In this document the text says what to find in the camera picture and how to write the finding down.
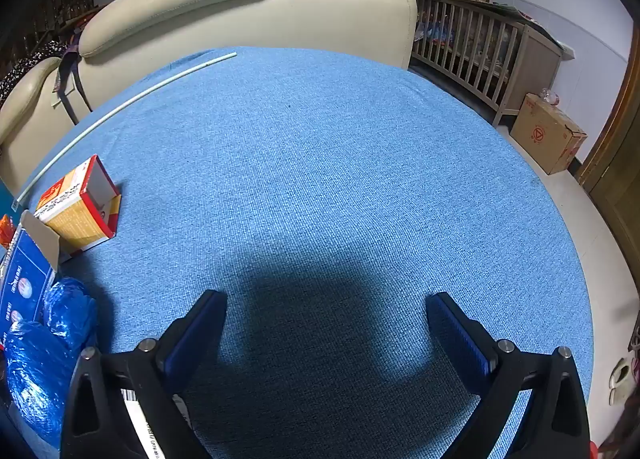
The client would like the red yellow white medicine box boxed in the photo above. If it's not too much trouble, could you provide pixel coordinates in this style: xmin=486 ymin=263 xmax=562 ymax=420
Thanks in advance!
xmin=34 ymin=155 xmax=122 ymax=256

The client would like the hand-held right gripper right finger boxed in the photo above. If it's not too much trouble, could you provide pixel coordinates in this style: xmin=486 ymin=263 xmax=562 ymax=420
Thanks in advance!
xmin=425 ymin=291 xmax=593 ymax=459

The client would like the dark wooden cabinet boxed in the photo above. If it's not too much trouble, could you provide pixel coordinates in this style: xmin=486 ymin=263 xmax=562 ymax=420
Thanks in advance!
xmin=10 ymin=0 xmax=96 ymax=60

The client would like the blue carton box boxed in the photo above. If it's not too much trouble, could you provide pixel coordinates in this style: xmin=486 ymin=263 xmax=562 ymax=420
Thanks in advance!
xmin=0 ymin=211 xmax=61 ymax=335

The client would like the brown cardboard box red print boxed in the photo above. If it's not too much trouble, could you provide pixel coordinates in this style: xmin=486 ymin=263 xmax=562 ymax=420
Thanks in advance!
xmin=510 ymin=93 xmax=588 ymax=176

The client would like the brown wooden door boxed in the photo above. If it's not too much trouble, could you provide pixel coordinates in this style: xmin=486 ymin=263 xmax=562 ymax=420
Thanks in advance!
xmin=575 ymin=24 xmax=640 ymax=260

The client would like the thin white plastic tube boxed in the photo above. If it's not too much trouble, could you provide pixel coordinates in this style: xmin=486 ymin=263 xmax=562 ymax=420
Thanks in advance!
xmin=12 ymin=52 xmax=237 ymax=212

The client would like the blue plastic bag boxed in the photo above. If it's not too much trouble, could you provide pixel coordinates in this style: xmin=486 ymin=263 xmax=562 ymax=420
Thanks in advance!
xmin=4 ymin=321 xmax=96 ymax=447
xmin=42 ymin=278 xmax=98 ymax=346

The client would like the dark floral cloth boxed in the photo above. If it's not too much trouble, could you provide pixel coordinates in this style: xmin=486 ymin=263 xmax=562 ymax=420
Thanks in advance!
xmin=0 ymin=39 xmax=66 ymax=94

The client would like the wooden baby crib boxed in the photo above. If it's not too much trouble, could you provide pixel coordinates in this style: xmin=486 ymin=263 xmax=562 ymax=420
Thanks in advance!
xmin=410 ymin=0 xmax=576 ymax=127

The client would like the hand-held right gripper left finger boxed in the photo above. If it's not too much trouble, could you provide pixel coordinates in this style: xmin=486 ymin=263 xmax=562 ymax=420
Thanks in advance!
xmin=60 ymin=289 xmax=228 ymax=459

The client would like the cream leather sofa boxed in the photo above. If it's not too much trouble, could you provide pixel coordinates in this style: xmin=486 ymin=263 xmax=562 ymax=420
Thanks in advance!
xmin=0 ymin=0 xmax=418 ymax=194

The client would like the pale slipper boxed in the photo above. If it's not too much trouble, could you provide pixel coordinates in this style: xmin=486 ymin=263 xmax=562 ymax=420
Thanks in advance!
xmin=607 ymin=356 xmax=633 ymax=407

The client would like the dark purple bag strap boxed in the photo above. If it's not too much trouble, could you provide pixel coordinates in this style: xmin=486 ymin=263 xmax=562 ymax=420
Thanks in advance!
xmin=55 ymin=51 xmax=93 ymax=124

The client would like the blue woven blanket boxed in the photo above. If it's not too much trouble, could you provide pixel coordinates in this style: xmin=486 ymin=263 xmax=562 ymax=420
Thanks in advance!
xmin=12 ymin=46 xmax=596 ymax=459

